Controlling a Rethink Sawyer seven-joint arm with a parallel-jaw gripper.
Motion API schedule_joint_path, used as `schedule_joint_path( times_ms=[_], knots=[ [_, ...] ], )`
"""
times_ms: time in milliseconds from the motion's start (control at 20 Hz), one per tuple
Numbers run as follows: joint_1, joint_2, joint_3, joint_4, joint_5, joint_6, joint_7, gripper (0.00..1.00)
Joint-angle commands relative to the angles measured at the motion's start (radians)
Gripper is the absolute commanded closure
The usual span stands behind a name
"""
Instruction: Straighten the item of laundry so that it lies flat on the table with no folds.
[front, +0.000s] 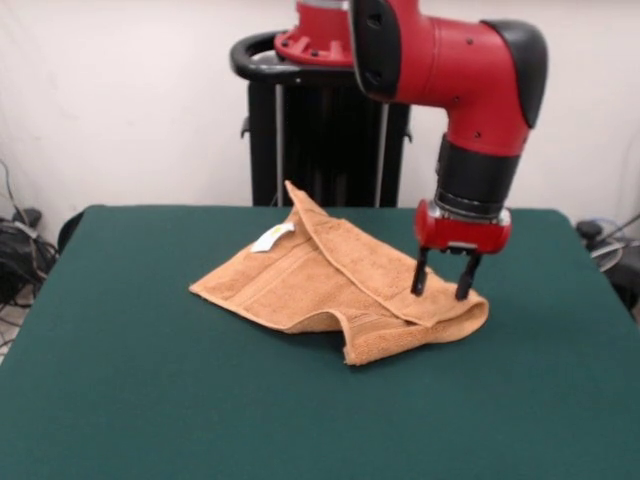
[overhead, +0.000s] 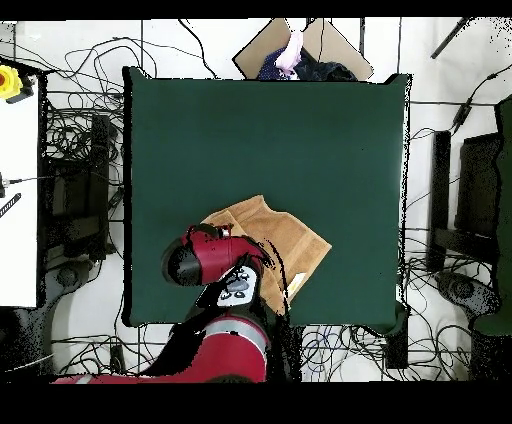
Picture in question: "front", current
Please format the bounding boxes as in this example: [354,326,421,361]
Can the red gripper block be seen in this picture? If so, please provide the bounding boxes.
[409,199,513,302]

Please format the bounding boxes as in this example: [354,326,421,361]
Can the grey round stand base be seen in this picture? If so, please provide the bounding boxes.
[589,238,625,274]

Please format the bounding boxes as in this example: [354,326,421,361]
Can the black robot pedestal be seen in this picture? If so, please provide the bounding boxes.
[229,30,414,207]

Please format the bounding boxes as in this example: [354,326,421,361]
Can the orange terry towel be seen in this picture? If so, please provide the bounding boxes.
[188,179,490,368]

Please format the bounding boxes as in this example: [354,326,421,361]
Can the dark green table cloth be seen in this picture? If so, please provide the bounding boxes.
[0,203,640,480]

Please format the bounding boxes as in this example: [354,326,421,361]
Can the black bulky object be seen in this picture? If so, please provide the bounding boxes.
[607,259,640,309]

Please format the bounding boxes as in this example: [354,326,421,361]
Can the black cable tangle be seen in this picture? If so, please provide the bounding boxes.
[0,159,60,309]

